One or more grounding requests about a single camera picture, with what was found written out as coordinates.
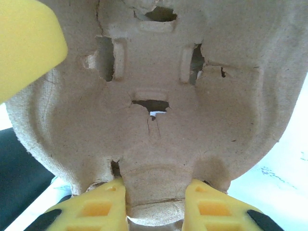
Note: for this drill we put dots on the brown pulp cup carrier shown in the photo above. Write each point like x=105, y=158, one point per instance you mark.
x=154, y=72

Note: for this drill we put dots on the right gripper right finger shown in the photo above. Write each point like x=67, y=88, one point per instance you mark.
x=211, y=211

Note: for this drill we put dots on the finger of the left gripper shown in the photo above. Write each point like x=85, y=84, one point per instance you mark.
x=24, y=43

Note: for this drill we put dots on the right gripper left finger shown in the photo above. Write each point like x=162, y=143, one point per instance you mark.
x=96, y=209

